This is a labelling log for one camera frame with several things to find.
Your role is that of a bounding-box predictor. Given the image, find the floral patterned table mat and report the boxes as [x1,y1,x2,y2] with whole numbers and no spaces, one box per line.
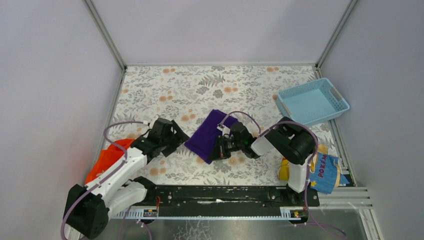
[105,65,345,187]

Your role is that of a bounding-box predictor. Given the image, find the purple towel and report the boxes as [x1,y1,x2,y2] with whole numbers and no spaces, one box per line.
[184,109,227,165]

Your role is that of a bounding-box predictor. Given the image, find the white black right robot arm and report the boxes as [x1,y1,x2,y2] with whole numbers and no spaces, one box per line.
[206,116,317,193]

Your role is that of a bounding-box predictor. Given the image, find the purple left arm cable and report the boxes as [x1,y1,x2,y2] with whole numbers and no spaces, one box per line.
[60,121,153,240]

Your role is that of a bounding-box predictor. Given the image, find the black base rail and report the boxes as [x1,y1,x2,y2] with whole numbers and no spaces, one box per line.
[135,185,320,210]

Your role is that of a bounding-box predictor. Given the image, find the orange towel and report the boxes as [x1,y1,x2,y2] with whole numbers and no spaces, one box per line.
[85,144,124,184]

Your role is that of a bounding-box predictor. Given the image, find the white slotted cable duct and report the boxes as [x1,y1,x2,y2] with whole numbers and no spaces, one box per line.
[126,206,302,221]

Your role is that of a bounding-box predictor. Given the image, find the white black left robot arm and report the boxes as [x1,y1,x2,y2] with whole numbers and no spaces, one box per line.
[60,117,189,240]

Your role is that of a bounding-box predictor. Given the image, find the yellow blue Pokemon towel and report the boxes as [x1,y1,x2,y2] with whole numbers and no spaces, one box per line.
[277,144,350,195]

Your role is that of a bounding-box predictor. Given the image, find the light blue plastic basket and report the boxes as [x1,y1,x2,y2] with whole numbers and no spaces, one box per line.
[276,78,350,127]

